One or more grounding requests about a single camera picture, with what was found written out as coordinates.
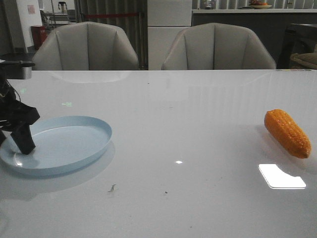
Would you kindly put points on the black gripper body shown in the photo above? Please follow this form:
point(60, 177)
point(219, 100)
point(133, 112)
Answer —
point(14, 113)

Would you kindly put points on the dark side table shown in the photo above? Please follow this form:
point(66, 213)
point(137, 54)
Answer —
point(298, 38)

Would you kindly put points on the tan cushion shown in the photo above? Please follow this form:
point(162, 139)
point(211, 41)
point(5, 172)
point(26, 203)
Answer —
point(307, 60)

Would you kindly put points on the white cabinet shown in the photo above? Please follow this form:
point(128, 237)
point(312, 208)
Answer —
point(166, 18)

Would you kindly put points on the dark grey counter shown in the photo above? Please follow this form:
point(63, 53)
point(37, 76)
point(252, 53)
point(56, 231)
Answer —
point(268, 24)

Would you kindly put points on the orange plastic corn cob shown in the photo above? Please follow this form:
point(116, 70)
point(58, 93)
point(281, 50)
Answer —
point(289, 135)

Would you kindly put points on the red trash bin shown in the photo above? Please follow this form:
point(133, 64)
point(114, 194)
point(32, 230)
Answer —
point(39, 35)

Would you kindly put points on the left beige upholstered chair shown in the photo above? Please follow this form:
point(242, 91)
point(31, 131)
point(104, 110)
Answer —
point(86, 46)

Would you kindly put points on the light blue round plate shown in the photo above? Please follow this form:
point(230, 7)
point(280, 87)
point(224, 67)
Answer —
point(62, 145)

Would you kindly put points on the fruit bowl on counter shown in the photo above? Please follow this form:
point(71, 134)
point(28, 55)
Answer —
point(258, 4)

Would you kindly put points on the beige upholstered chair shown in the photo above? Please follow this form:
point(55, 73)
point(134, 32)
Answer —
point(217, 46)
point(86, 46)

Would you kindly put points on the right beige upholstered chair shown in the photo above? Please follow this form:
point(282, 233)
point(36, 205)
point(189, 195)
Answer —
point(217, 46)

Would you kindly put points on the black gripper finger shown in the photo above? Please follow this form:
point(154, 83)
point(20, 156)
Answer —
point(23, 138)

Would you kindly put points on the pink wall notice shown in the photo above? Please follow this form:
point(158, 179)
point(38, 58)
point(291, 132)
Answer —
point(31, 9)

